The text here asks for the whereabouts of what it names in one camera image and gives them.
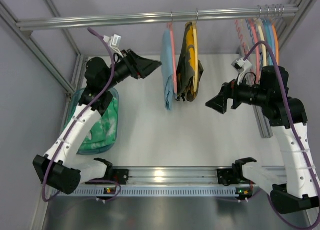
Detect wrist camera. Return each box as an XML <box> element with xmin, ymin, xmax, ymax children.
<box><xmin>231</xmin><ymin>58</ymin><xmax>253</xmax><ymax>74</ymax></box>
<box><xmin>103</xmin><ymin>34</ymin><xmax>123</xmax><ymax>57</ymax></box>

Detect teal empty hanger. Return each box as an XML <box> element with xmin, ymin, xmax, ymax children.
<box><xmin>262</xmin><ymin>18</ymin><xmax>273</xmax><ymax>66</ymax></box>

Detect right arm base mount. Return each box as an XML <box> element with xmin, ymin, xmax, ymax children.
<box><xmin>216</xmin><ymin>168</ymin><xmax>240</xmax><ymax>186</ymax></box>

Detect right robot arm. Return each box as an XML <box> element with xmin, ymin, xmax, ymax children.
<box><xmin>206</xmin><ymin>66</ymin><xmax>320</xmax><ymax>214</ymax></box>

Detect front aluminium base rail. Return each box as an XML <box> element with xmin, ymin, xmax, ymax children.
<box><xmin>84</xmin><ymin>166</ymin><xmax>288</xmax><ymax>186</ymax></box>

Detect orange empty hanger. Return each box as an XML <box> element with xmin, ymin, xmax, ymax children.
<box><xmin>271</xmin><ymin>24</ymin><xmax>280</xmax><ymax>64</ymax></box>

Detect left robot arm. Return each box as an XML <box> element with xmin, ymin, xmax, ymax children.
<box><xmin>33</xmin><ymin>49</ymin><xmax>162</xmax><ymax>194</ymax></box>

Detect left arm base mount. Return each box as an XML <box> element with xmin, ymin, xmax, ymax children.
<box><xmin>111</xmin><ymin>168</ymin><xmax>130</xmax><ymax>185</ymax></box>

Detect metal hanging rail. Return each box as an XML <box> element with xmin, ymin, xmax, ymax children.
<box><xmin>16</xmin><ymin>4</ymin><xmax>299</xmax><ymax>31</ymax></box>

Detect coloured spiral hanger rack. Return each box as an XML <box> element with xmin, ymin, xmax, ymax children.
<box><xmin>234</xmin><ymin>19</ymin><xmax>254</xmax><ymax>57</ymax></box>

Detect cream empty hanger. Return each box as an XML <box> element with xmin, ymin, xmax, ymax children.
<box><xmin>255</xmin><ymin>18</ymin><xmax>268</xmax><ymax>68</ymax></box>

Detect pink empty hanger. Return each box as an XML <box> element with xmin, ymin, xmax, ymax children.
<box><xmin>250</xmin><ymin>18</ymin><xmax>262</xmax><ymax>76</ymax></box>

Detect slotted cable duct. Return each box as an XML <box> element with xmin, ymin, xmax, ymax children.
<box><xmin>52</xmin><ymin>186</ymin><xmax>253</xmax><ymax>197</ymax></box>

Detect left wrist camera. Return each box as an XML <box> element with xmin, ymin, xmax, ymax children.
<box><xmin>103</xmin><ymin>34</ymin><xmax>123</xmax><ymax>57</ymax></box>

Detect aluminium frame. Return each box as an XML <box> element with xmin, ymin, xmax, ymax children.
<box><xmin>0</xmin><ymin>0</ymin><xmax>78</xmax><ymax>133</ymax></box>
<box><xmin>253</xmin><ymin>0</ymin><xmax>317</xmax><ymax>138</ymax></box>

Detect pink clothes hanger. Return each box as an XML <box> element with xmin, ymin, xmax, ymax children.
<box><xmin>167</xmin><ymin>23</ymin><xmax>178</xmax><ymax>95</ymax></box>

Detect light blue trousers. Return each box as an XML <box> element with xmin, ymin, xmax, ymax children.
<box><xmin>160</xmin><ymin>29</ymin><xmax>174</xmax><ymax>110</ymax></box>

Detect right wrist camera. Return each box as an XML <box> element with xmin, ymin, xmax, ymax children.
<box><xmin>231</xmin><ymin>58</ymin><xmax>253</xmax><ymax>74</ymax></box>

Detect aluminium frame right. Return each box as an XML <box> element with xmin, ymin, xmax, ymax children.
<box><xmin>253</xmin><ymin>0</ymin><xmax>317</xmax><ymax>138</ymax></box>

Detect teal plastic basket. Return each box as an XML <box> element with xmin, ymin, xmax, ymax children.
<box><xmin>60</xmin><ymin>87</ymin><xmax>121</xmax><ymax>155</ymax></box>

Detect camouflage yellow trousers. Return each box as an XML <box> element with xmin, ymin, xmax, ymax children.
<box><xmin>176</xmin><ymin>22</ymin><xmax>204</xmax><ymax>102</ymax></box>

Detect green tie-dye garment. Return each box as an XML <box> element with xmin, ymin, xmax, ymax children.
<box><xmin>64</xmin><ymin>96</ymin><xmax>119</xmax><ymax>153</ymax></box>

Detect aluminium frame left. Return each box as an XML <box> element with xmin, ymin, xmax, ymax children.
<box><xmin>0</xmin><ymin>0</ymin><xmax>78</xmax><ymax>133</ymax></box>

